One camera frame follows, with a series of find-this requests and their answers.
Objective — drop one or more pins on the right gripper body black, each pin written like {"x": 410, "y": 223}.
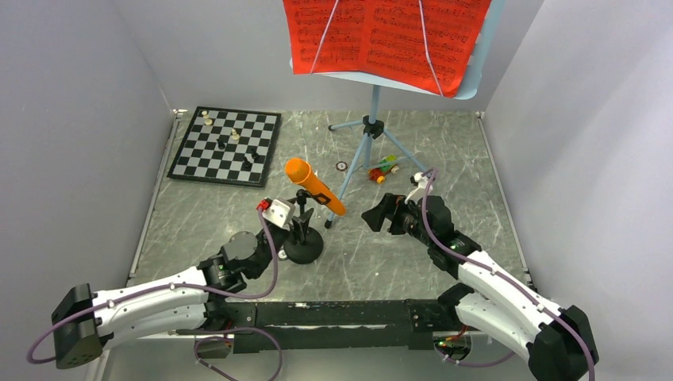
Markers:
{"x": 405, "y": 219}

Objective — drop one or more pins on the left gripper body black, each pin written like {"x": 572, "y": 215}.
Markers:
{"x": 263, "y": 240}

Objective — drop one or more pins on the black microphone stand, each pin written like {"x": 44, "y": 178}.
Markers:
{"x": 305, "y": 244}

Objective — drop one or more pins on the orange toy microphone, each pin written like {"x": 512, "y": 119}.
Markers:
{"x": 301, "y": 173}

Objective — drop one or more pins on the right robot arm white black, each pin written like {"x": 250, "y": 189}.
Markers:
{"x": 557, "y": 343}

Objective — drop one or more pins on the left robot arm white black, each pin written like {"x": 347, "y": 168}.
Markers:
{"x": 86, "y": 322}

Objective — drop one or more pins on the colourful toy brick car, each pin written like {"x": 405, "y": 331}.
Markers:
{"x": 379, "y": 174}

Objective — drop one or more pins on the light blue music stand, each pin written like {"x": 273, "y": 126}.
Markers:
{"x": 378, "y": 131}

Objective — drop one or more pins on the black white chessboard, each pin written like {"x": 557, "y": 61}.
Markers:
{"x": 199, "y": 159}

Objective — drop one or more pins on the white chess pawn far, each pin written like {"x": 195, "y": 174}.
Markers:
{"x": 206, "y": 118}

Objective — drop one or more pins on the red sheet music paper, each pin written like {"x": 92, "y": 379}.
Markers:
{"x": 378, "y": 37}

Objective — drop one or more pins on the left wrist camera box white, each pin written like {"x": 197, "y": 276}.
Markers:
{"x": 278, "y": 212}

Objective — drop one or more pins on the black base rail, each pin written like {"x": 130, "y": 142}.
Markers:
{"x": 411, "y": 323}

